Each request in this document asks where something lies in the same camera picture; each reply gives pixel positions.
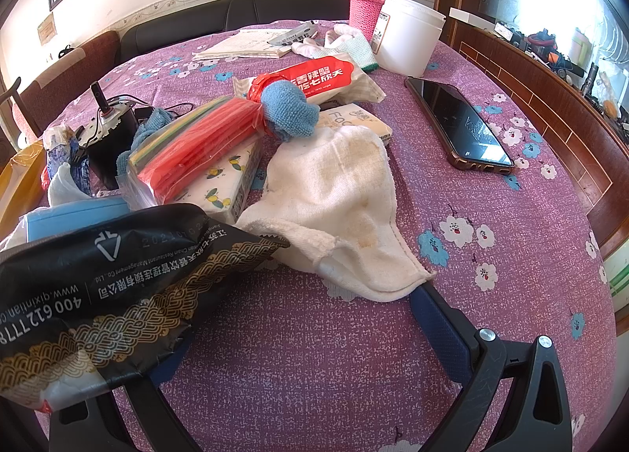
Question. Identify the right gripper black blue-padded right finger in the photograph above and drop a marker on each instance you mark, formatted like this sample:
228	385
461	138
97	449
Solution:
535	415

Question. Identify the blue cloth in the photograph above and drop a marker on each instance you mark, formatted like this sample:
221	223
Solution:
288	113

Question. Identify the white paper booklet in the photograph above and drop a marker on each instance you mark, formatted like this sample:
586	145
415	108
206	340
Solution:
247	43

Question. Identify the red white wipes pack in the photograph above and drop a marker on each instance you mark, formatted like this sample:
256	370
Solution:
326	79

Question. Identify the wooden chair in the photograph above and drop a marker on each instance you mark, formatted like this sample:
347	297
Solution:
13	94

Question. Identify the purple floral tablecloth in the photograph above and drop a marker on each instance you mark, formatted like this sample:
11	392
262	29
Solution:
287	362

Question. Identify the beige facial tissue pack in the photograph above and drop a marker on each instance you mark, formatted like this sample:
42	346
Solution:
352	114

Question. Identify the bagged colourful sponge cloths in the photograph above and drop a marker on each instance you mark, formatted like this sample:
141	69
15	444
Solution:
166	162

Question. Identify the light blue sponge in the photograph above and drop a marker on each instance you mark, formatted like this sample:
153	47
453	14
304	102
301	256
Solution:
50	221

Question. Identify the black sofa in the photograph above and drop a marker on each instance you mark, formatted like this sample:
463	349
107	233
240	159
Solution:
222	15

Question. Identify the black gold patterned wipes pack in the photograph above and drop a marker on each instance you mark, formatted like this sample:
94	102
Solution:
85	312

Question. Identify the white plastic bucket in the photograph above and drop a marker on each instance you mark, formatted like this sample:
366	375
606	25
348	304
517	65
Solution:
405	36

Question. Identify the white stained towel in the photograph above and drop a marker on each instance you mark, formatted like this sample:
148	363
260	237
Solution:
332	196

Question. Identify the dark red armchair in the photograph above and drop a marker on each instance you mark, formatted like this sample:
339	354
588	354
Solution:
65	80

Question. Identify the black electric motor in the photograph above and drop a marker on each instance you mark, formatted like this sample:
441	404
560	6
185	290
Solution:
107	135

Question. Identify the lemon print tissue pack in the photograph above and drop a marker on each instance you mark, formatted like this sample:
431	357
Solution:
223	188

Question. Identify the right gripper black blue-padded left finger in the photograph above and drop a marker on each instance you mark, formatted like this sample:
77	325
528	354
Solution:
96	424

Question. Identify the yellow-rimmed cardboard tray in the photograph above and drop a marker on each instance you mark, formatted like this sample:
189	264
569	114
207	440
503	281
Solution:
21	188

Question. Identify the black smartphone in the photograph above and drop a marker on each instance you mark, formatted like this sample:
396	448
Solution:
468	141

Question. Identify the white green-edged cloth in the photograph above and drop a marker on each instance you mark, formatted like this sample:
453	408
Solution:
342	39

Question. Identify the wooden sideboard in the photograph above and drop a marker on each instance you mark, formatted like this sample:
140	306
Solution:
594	157

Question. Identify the blue white plastic bag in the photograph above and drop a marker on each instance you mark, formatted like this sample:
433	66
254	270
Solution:
62	147

